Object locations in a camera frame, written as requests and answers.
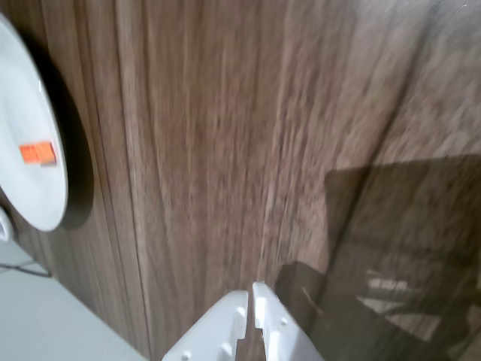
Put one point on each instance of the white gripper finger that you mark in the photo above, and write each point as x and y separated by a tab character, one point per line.
282	334
214	331

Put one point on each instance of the orange lego block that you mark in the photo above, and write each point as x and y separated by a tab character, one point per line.
37	153

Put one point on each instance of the white round plate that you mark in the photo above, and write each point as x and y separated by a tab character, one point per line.
22	94

